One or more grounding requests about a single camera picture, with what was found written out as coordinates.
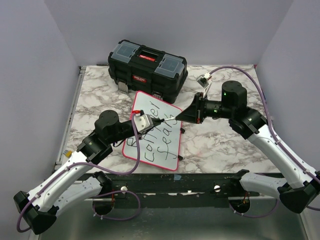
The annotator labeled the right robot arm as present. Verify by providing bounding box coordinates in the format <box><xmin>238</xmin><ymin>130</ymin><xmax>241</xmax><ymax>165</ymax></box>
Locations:
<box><xmin>175</xmin><ymin>81</ymin><xmax>320</xmax><ymax>214</ymax></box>

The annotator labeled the black and white marker pen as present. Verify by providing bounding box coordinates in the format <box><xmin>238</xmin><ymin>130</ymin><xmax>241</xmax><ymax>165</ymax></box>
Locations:
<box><xmin>163</xmin><ymin>116</ymin><xmax>177</xmax><ymax>122</ymax></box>

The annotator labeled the pink framed whiteboard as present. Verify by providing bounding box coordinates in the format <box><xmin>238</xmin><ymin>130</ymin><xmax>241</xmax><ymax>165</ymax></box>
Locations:
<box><xmin>132</xmin><ymin>91</ymin><xmax>182</xmax><ymax>171</ymax></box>

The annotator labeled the yellow connector block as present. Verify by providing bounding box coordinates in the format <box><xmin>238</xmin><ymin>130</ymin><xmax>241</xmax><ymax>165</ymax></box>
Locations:
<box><xmin>63</xmin><ymin>149</ymin><xmax>73</xmax><ymax>159</ymax></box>

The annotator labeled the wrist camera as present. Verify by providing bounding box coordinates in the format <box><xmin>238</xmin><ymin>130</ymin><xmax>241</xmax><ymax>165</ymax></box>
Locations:
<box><xmin>196</xmin><ymin>72</ymin><xmax>212</xmax><ymax>97</ymax></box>
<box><xmin>132</xmin><ymin>110</ymin><xmax>154</xmax><ymax>134</ymax></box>

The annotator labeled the black marker cap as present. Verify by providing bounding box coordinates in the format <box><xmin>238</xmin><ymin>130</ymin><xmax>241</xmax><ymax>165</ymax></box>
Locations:
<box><xmin>155</xmin><ymin>119</ymin><xmax>165</xmax><ymax>123</ymax></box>

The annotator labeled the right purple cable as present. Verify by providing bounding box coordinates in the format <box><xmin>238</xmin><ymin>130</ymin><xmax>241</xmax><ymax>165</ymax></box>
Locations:
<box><xmin>208</xmin><ymin>65</ymin><xmax>320</xmax><ymax>218</ymax></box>

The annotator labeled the black plastic toolbox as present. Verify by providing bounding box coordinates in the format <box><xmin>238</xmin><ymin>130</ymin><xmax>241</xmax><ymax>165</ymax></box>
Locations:
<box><xmin>108</xmin><ymin>39</ymin><xmax>188</xmax><ymax>104</ymax></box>

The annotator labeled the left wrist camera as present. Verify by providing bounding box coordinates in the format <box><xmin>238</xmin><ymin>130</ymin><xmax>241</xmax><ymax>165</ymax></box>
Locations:
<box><xmin>132</xmin><ymin>110</ymin><xmax>154</xmax><ymax>134</ymax></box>

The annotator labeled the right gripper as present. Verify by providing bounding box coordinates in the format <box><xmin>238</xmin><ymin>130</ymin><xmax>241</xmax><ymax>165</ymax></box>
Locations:
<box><xmin>175</xmin><ymin>92</ymin><xmax>234</xmax><ymax>124</ymax></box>

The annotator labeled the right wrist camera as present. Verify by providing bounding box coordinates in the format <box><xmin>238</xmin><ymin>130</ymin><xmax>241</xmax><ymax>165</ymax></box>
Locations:
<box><xmin>196</xmin><ymin>72</ymin><xmax>212</xmax><ymax>97</ymax></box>

